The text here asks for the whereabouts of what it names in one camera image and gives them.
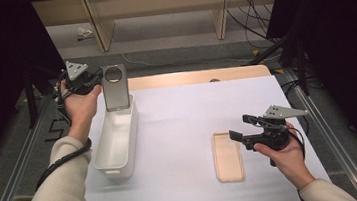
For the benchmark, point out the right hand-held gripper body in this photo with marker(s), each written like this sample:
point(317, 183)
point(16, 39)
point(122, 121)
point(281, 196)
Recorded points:
point(272, 136)

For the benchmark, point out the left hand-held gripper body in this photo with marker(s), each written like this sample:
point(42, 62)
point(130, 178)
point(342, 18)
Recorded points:
point(79, 80)

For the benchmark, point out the grey phone case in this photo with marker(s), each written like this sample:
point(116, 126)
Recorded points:
point(116, 97)

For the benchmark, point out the beige phone case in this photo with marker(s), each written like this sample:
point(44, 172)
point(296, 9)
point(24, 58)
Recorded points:
point(228, 162)

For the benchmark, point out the white plastic storage bin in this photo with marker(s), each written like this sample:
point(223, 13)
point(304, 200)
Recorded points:
point(117, 143)

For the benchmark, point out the person's left hand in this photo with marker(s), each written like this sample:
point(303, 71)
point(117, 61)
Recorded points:
point(82, 110)

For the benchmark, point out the person's right hand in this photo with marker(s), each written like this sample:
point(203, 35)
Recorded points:
point(290, 162)

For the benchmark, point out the white crumpled item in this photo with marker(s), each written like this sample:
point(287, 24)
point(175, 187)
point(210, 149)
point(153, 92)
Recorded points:
point(84, 32)

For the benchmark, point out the black metal stand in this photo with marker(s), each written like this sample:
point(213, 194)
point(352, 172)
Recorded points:
point(31, 102)
point(303, 74)

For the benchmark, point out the yellow tape piece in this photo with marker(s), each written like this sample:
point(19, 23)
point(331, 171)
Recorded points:
point(255, 52)
point(278, 71)

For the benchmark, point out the white table mat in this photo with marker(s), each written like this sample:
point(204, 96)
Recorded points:
point(184, 113)

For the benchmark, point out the wooden table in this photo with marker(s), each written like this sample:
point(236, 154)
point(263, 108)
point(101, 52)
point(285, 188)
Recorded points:
point(181, 79)

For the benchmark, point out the light wooden shelf unit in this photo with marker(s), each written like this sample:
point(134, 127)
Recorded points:
point(156, 2)

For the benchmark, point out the aluminium floor rail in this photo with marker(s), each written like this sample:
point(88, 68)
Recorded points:
point(348, 163)
point(13, 178)

